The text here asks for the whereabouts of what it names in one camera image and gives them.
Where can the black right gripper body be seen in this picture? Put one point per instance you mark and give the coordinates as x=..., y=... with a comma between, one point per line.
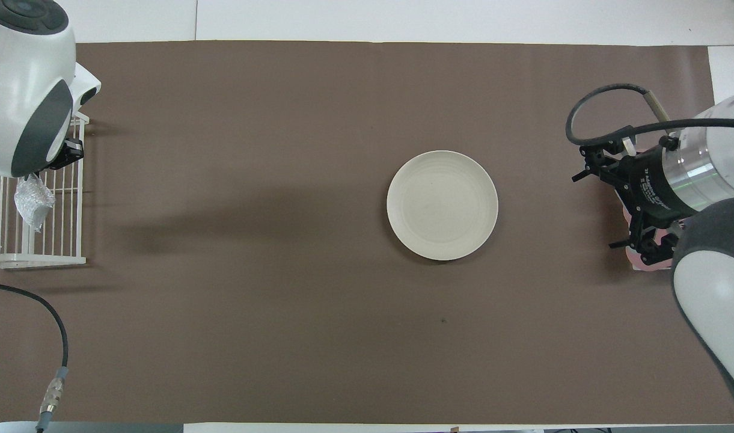
x=652, y=186

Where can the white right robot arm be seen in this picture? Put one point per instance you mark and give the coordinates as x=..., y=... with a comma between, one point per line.
x=715, y=282

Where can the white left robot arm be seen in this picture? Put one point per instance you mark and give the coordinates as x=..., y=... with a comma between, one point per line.
x=18, y=72

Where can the cream round plate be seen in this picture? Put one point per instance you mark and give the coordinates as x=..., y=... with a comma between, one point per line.
x=442, y=204

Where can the brown table mat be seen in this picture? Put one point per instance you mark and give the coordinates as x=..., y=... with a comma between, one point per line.
x=282, y=270

